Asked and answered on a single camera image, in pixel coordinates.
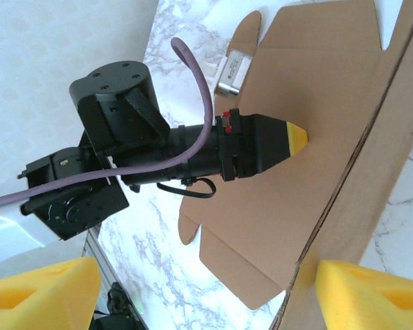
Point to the wide aluminium base rail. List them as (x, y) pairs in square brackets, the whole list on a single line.
[(96, 251)]

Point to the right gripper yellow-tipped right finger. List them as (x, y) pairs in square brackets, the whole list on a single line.
[(371, 299)]

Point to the brown cardboard box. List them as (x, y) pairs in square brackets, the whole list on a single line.
[(296, 206)]

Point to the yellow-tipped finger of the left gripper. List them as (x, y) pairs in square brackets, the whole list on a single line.
[(268, 144)]

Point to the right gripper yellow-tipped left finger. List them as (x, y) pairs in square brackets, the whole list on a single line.
[(38, 299)]

